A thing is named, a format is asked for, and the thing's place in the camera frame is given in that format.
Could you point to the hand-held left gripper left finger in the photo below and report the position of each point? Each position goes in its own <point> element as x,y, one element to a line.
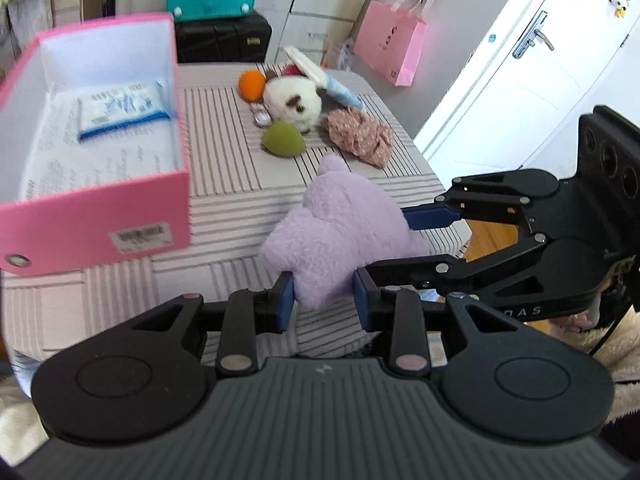
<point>284,305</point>

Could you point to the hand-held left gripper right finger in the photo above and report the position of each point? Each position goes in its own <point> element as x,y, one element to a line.
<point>362,302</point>

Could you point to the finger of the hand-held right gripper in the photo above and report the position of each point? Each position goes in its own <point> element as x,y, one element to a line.
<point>425,270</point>
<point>430,217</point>

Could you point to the purple plush star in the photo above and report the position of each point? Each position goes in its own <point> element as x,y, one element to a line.
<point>335,230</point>

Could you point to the blue white tissue pack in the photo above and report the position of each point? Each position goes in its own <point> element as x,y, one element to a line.
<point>310,67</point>

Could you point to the orange plush ball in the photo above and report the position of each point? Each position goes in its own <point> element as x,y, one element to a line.
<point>251,85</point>

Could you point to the pink storage box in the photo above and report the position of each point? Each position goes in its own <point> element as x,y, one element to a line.
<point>75,220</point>

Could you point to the person's right hand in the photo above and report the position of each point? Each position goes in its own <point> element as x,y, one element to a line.
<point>582,321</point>

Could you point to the pink dotted scrunchie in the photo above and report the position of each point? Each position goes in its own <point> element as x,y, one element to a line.
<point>357,135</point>

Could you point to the white door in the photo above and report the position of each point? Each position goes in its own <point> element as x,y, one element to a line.
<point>500,100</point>

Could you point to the striped tablecloth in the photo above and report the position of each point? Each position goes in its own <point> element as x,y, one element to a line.
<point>225,175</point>

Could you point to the fluffy beige garment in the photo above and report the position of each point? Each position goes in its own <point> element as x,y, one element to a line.
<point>625,365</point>

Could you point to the green egg-shaped sponge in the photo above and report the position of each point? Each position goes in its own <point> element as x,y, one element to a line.
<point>282,140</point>

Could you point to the pink paper bag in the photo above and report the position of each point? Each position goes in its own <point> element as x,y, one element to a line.
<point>390,42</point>

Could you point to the white round plush toy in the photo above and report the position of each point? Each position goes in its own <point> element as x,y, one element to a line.
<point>290,102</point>

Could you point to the clear plastic bag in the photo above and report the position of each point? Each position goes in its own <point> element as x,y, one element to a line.
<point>342,55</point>

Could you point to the small hanging plush toy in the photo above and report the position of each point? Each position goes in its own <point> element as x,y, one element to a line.
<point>619,2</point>

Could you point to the printed paper sheet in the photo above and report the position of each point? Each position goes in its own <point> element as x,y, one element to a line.
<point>100,165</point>

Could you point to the white wardrobe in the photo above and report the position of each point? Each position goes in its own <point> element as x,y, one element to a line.
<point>320,0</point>

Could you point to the small blue white packet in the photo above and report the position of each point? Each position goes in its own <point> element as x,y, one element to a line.
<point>120,107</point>

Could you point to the black suitcase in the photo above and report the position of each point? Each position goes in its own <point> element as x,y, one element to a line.
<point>220,40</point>

